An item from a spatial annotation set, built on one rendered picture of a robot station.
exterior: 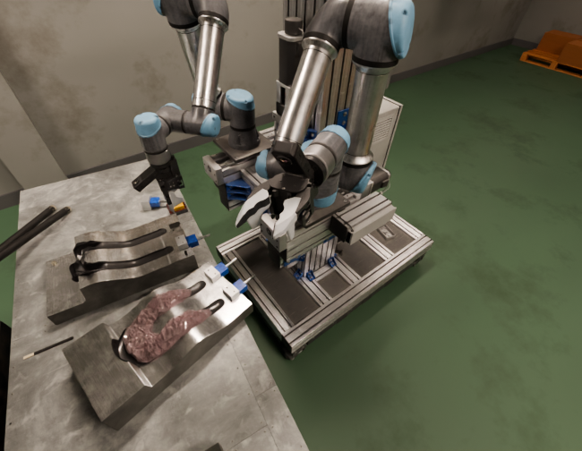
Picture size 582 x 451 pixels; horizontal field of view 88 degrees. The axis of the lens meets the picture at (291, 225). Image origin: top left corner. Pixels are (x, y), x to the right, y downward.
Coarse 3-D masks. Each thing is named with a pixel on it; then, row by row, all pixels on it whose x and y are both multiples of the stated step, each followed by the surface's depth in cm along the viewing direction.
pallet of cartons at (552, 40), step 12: (552, 36) 550; (564, 36) 540; (576, 36) 542; (540, 48) 571; (552, 48) 557; (564, 48) 514; (576, 48) 503; (528, 60) 565; (540, 60) 573; (552, 60) 533; (564, 60) 520; (576, 60) 509; (564, 72) 527
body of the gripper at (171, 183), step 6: (174, 156) 105; (168, 162) 102; (174, 162) 104; (156, 168) 101; (162, 168) 104; (168, 168) 105; (174, 168) 106; (162, 174) 105; (168, 174) 107; (174, 174) 107; (180, 174) 108; (162, 180) 105; (168, 180) 106; (174, 180) 107; (180, 180) 113; (168, 186) 109; (174, 186) 110; (180, 186) 110
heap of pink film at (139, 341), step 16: (160, 304) 97; (176, 304) 100; (144, 320) 95; (176, 320) 93; (192, 320) 95; (128, 336) 92; (144, 336) 92; (160, 336) 92; (176, 336) 91; (128, 352) 90; (144, 352) 89; (160, 352) 90
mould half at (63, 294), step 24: (168, 216) 129; (96, 240) 114; (120, 240) 119; (168, 240) 120; (48, 264) 114; (144, 264) 112; (168, 264) 112; (192, 264) 118; (48, 288) 107; (72, 288) 107; (96, 288) 102; (120, 288) 108; (144, 288) 114; (48, 312) 100; (72, 312) 103
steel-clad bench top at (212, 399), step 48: (48, 192) 151; (96, 192) 152; (144, 192) 153; (48, 240) 130; (48, 336) 101; (240, 336) 103; (48, 384) 91; (192, 384) 92; (240, 384) 92; (48, 432) 82; (96, 432) 83; (144, 432) 83; (192, 432) 83; (240, 432) 84; (288, 432) 84
